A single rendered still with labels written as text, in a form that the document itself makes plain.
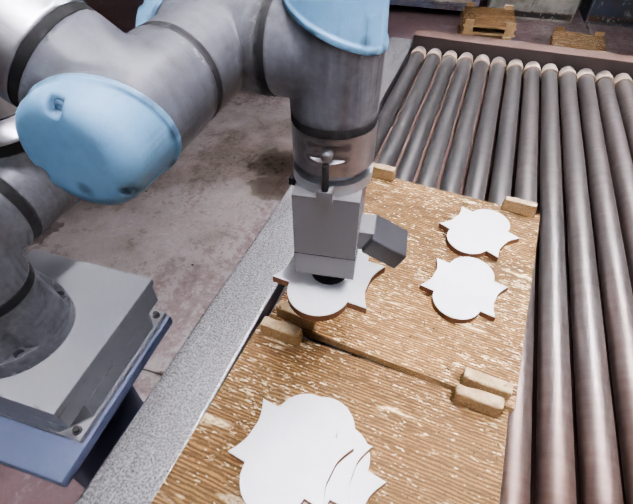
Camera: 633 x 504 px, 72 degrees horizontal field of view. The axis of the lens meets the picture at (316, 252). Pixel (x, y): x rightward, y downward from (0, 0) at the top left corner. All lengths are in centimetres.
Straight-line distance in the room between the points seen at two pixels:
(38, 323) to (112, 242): 168
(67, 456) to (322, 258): 44
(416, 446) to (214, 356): 30
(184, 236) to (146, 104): 197
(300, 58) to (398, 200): 55
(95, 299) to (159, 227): 162
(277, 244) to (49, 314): 36
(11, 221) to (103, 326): 18
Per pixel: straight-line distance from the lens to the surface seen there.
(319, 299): 49
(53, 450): 72
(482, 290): 72
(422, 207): 85
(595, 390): 72
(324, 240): 43
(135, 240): 229
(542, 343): 74
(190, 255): 213
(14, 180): 61
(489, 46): 160
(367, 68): 35
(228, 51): 35
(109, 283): 73
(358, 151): 38
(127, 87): 27
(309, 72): 34
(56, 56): 29
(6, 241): 60
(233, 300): 71
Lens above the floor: 146
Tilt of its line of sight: 45 degrees down
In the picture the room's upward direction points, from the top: straight up
